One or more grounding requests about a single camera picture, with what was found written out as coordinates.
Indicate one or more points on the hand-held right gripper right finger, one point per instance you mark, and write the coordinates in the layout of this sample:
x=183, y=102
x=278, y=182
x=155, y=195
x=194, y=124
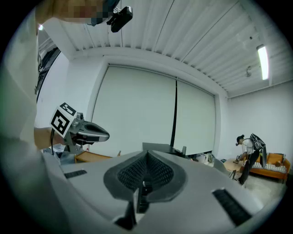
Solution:
x=201, y=182

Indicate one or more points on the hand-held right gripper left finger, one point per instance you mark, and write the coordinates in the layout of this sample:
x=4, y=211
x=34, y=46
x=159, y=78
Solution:
x=91, y=182

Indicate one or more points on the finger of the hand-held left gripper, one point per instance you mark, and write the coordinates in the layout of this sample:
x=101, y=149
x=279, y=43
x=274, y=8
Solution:
x=91, y=123
x=103, y=137

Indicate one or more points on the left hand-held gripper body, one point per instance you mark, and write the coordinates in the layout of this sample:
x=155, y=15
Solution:
x=60, y=121

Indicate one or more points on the person's left forearm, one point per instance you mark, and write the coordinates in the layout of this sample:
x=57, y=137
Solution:
x=42, y=137

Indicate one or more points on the grey shell chair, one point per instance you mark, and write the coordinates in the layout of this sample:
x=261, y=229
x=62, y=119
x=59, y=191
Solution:
x=219, y=165

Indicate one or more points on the round wooden table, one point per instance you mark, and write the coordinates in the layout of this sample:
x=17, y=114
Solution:
x=232, y=165

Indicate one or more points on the white roller blind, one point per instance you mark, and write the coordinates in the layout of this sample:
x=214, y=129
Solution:
x=194, y=118
x=135, y=109

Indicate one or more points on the person's beige shirt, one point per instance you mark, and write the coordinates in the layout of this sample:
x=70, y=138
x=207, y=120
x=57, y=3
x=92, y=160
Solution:
x=16, y=114

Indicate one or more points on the orange sofa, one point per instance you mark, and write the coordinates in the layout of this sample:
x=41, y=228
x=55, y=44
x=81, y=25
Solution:
x=272, y=168

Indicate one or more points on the person's head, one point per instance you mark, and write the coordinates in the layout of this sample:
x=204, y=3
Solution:
x=75, y=10

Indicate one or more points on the long ceiling lamp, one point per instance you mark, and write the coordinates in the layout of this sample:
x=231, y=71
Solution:
x=262, y=61

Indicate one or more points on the black head-worn camera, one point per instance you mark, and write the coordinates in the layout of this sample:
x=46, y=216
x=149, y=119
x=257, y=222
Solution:
x=121, y=19

